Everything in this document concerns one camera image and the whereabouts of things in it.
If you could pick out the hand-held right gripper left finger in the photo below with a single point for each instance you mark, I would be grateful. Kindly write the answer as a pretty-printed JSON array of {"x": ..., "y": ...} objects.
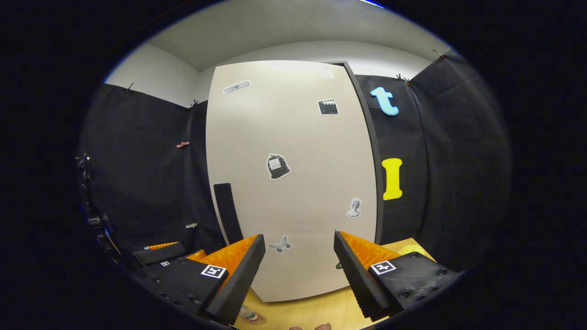
[{"x": 238, "y": 284}]

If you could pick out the round brown coaster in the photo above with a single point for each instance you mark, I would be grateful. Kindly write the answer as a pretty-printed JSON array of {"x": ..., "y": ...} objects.
[{"x": 261, "y": 318}]

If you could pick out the black binder clip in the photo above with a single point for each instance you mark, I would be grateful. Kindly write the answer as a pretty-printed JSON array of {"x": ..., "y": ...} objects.
[
  {"x": 402, "y": 79},
  {"x": 130, "y": 86},
  {"x": 438, "y": 53},
  {"x": 193, "y": 104}
]

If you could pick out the grey cabinet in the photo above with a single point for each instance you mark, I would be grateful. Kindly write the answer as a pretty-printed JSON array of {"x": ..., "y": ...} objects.
[{"x": 373, "y": 183}]

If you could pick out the grey cabinet door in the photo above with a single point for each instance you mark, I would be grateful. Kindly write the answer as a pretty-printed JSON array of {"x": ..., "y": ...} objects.
[{"x": 298, "y": 206}]

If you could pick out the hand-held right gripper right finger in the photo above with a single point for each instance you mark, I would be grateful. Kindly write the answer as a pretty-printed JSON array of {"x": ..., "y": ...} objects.
[{"x": 357, "y": 284}]

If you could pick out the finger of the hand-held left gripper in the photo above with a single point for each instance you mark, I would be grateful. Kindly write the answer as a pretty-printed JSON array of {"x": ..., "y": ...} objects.
[
  {"x": 158, "y": 254},
  {"x": 156, "y": 267}
]

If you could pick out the black backdrop cloth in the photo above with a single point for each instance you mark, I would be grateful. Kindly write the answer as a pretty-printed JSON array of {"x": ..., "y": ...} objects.
[{"x": 458, "y": 160}]

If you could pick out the copper clip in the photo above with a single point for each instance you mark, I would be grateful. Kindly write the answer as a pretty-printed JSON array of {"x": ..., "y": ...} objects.
[{"x": 182, "y": 144}]

